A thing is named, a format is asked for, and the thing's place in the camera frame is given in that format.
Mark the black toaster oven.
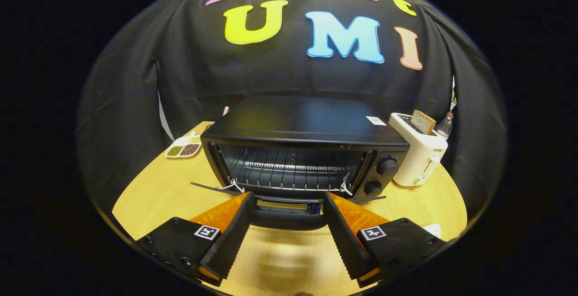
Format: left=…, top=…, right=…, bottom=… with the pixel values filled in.
left=191, top=96, right=410, bottom=231

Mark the white pop-up toaster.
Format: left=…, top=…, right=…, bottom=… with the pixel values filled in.
left=389, top=112, right=448, bottom=187

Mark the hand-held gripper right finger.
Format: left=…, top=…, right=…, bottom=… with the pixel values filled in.
left=322, top=192, right=450, bottom=288

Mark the brown bread slice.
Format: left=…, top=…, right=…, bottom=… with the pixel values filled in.
left=410, top=110, right=437, bottom=135

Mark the white divided bean dish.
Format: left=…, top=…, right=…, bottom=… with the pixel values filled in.
left=165, top=131, right=202, bottom=159

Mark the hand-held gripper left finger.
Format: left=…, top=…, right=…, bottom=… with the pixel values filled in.
left=135, top=192, right=255, bottom=287

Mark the clear plastic water bottle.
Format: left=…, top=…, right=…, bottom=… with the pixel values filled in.
left=436, top=112, right=454, bottom=139

